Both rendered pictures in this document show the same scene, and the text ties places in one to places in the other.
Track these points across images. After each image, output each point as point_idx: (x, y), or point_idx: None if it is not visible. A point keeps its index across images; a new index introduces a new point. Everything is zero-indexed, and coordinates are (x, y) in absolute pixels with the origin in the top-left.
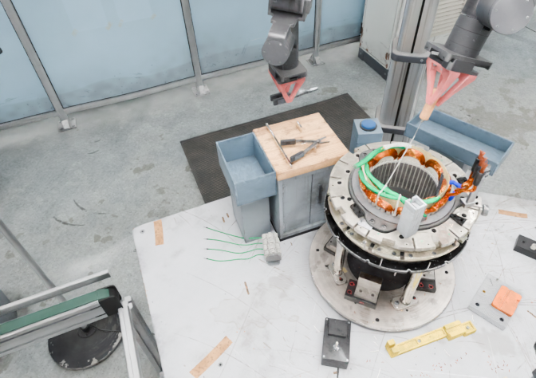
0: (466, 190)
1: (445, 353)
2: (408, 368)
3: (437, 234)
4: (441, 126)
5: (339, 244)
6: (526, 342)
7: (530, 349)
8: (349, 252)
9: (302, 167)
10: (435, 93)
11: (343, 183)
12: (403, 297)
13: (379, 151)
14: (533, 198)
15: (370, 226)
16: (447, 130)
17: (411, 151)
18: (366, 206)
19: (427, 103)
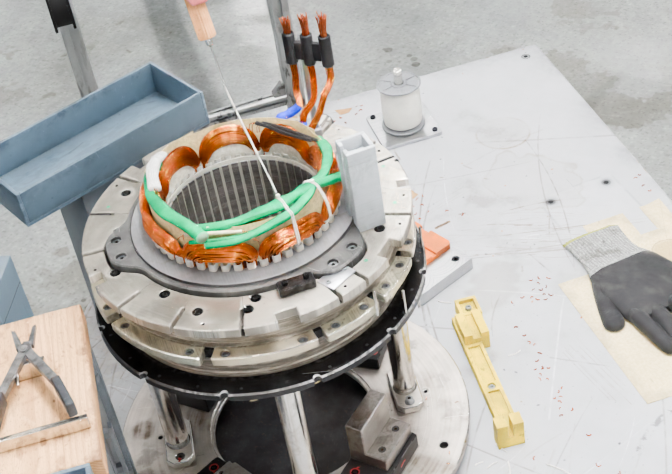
0: (326, 88)
1: (515, 356)
2: (545, 417)
3: (380, 180)
4: (31, 162)
5: (299, 417)
6: (496, 245)
7: (509, 244)
8: (361, 361)
9: (94, 402)
10: None
11: (201, 304)
12: (408, 376)
13: (161, 199)
14: (33, 276)
15: (345, 268)
16: (49, 156)
17: (171, 158)
18: (292, 266)
19: (197, 4)
